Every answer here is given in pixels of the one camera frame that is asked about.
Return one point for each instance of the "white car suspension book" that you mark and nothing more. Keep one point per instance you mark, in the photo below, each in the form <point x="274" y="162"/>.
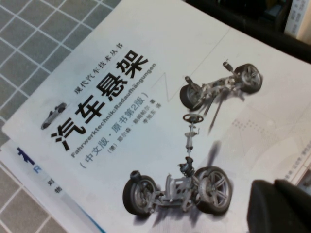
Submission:
<point x="170" y="48"/>

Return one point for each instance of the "black plastic book stand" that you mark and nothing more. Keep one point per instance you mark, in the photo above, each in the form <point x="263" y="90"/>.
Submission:
<point x="243" y="21"/>

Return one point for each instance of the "thin white paperback book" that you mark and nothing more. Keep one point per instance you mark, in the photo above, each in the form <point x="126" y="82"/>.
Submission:
<point x="296" y="19"/>

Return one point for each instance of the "white book with blue print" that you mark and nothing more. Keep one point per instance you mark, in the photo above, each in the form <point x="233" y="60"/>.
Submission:
<point x="48" y="189"/>

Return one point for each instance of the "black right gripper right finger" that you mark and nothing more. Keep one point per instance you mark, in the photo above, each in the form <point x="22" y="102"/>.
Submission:
<point x="301" y="206"/>

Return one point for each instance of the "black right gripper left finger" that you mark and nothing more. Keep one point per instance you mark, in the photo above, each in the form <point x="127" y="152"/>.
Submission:
<point x="269" y="211"/>

